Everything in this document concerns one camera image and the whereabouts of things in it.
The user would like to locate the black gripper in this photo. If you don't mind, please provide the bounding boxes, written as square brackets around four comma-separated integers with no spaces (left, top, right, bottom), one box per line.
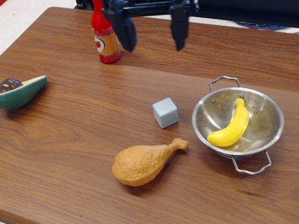
[102,0,199,52]

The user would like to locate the metal colander with handles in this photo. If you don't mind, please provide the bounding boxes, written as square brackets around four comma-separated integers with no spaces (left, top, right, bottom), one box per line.
[191,75,285,175]

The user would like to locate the yellow toy banana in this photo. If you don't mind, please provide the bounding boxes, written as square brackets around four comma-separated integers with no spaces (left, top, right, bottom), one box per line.
[207,98,250,147]

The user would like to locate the red toy ketchup bottle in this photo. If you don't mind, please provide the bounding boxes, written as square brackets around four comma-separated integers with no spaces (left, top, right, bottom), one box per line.
[91,0,121,64]

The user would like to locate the toy avocado half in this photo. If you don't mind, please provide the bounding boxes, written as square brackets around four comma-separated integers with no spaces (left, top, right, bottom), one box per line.
[0,75,47,110]

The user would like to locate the grey toy cube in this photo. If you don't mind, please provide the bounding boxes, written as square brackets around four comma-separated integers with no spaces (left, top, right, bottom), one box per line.
[152,98,179,129]

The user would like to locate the orange toy chicken drumstick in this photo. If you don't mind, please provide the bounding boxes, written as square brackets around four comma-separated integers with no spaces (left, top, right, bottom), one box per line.
[111,138,189,187]

